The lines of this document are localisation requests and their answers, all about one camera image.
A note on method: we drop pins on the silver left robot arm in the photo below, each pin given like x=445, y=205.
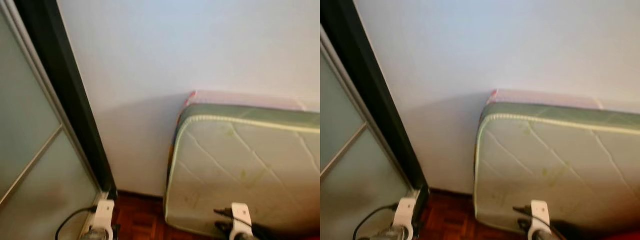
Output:
x=392, y=234
x=95, y=234

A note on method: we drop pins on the frosted glass sliding door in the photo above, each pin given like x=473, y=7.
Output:
x=30, y=125
x=350, y=165

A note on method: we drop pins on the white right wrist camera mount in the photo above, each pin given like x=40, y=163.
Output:
x=540, y=214
x=240, y=215

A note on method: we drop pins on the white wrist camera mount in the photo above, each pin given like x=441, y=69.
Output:
x=240, y=215
x=405, y=212
x=540, y=214
x=104, y=212

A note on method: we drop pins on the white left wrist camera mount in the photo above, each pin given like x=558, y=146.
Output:
x=104, y=212
x=405, y=212

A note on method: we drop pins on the black door frame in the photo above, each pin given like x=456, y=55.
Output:
x=370, y=75
x=65, y=75

